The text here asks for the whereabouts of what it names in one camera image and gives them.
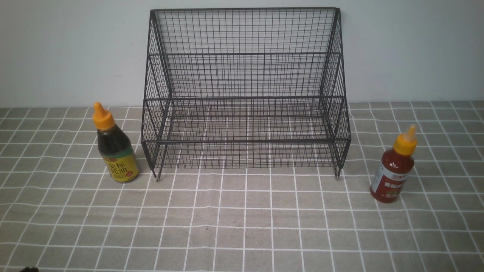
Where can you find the grey checkered tablecloth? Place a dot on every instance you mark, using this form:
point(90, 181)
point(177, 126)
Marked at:
point(61, 211)

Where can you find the red chili sauce bottle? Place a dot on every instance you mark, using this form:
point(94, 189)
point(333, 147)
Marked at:
point(395, 166)

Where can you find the black wire mesh shelf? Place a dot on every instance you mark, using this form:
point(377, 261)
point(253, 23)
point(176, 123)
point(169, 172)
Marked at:
point(245, 88)

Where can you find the dark soy sauce bottle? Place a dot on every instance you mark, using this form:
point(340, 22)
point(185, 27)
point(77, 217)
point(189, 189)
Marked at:
point(114, 146)

